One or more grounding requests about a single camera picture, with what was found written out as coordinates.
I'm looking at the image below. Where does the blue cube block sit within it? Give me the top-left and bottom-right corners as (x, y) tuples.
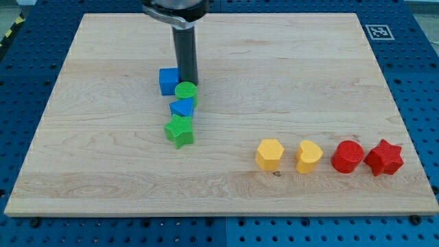
(159, 67), (180, 95)

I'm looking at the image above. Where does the green star block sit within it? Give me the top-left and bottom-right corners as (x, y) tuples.
(164, 114), (194, 149)

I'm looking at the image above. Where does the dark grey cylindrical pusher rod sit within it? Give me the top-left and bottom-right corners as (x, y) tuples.
(172, 27), (198, 85)

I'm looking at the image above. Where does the white fiducial marker tag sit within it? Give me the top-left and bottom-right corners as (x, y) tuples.
(365, 24), (394, 40)

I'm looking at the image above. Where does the red star block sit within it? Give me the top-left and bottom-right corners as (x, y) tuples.
(364, 139), (404, 176)

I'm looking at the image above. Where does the green cylinder block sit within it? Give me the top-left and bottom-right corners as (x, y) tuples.
(174, 82), (198, 108)

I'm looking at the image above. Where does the light wooden board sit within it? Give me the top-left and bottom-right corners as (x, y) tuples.
(5, 13), (438, 217)

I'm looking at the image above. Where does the yellow heart block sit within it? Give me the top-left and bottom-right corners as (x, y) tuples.
(296, 140), (324, 174)

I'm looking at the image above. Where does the blue triangle block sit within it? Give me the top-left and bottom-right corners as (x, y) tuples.
(169, 98), (194, 117)

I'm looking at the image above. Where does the yellow hexagon block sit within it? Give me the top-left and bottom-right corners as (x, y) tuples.
(255, 139), (285, 171)

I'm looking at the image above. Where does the red cylinder block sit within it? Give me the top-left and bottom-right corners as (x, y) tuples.
(331, 141), (364, 174)

